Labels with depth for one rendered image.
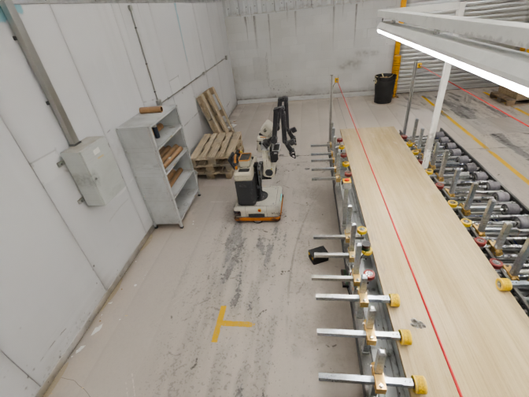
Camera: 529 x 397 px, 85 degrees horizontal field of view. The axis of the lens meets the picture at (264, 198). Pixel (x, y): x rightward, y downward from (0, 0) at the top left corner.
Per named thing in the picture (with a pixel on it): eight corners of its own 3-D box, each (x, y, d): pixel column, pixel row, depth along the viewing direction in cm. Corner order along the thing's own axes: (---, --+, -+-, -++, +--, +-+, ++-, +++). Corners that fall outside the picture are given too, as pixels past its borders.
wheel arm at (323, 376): (318, 381, 152) (318, 378, 150) (318, 374, 155) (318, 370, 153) (420, 389, 144) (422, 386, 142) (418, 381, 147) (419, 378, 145)
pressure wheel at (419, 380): (409, 373, 151) (412, 391, 148) (414, 375, 144) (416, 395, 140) (421, 374, 150) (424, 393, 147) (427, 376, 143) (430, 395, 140)
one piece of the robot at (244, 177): (238, 213, 415) (229, 161, 369) (245, 192, 460) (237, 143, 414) (261, 213, 410) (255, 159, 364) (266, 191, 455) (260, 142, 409)
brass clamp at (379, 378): (374, 393, 146) (375, 388, 143) (369, 365, 157) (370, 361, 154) (386, 395, 145) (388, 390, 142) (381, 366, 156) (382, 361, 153)
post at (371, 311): (362, 356, 186) (369, 309, 160) (361, 350, 189) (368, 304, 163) (368, 356, 186) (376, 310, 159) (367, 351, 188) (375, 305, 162)
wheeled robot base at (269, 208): (234, 222, 420) (231, 209, 406) (242, 198, 472) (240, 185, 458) (280, 222, 410) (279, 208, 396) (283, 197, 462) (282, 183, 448)
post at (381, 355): (369, 399, 165) (379, 354, 139) (368, 392, 168) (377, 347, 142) (375, 400, 165) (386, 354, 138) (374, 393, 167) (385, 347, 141)
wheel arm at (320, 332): (316, 335, 173) (316, 332, 171) (316, 330, 176) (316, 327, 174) (406, 341, 165) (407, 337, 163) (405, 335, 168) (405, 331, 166)
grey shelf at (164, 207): (154, 228, 433) (115, 128, 348) (176, 195, 507) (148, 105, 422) (183, 228, 426) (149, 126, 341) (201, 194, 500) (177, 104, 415)
